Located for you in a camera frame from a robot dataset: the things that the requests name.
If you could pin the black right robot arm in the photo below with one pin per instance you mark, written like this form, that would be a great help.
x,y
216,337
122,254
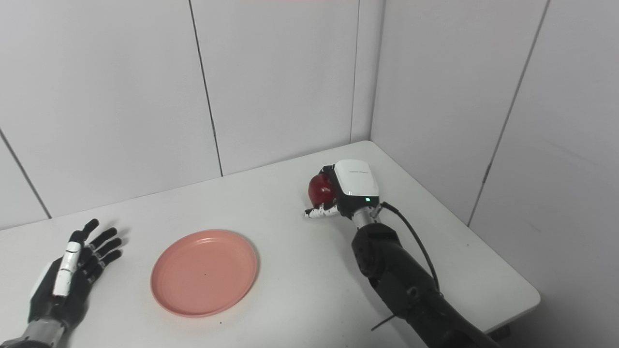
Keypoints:
x,y
406,285

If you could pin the red apple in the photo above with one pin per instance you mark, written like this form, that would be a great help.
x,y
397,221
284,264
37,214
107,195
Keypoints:
x,y
320,189

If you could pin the pink round plate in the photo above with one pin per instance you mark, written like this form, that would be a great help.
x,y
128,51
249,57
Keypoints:
x,y
204,273

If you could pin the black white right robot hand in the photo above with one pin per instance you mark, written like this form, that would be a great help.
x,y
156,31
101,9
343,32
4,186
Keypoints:
x,y
355,186

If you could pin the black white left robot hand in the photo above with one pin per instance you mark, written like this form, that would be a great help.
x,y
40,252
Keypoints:
x,y
63,285

